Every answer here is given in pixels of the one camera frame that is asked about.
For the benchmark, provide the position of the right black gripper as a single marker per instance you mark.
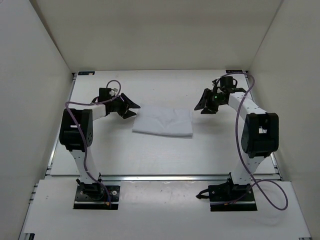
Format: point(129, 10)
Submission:
point(201, 105)

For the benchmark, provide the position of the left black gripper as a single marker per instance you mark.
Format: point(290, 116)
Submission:
point(126, 114)

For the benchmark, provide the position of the white skirt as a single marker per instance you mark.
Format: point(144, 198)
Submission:
point(164, 121)

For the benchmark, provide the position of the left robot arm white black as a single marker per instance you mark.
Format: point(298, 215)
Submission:
point(77, 128)

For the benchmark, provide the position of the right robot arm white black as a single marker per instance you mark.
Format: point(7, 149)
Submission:
point(260, 135)

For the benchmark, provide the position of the right corner marker label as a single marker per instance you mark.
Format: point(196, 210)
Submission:
point(233, 71)

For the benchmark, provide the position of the corner marker label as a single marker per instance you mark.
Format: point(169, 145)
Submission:
point(86, 73)
point(233, 71)

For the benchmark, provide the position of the left corner marker label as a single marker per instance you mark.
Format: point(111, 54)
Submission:
point(86, 73)

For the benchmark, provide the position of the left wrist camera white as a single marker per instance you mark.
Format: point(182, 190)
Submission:
point(114, 91)

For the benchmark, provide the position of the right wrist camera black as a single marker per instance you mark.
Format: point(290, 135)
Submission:
point(228, 82)

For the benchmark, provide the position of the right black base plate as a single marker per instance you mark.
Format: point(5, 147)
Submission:
point(229, 197)

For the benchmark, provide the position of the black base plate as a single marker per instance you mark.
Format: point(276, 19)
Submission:
point(229, 197)
point(93, 197)

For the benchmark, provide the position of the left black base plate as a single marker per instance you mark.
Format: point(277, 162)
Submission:
point(93, 197)

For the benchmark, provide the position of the aluminium front rail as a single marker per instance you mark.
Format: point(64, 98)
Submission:
point(166, 178)

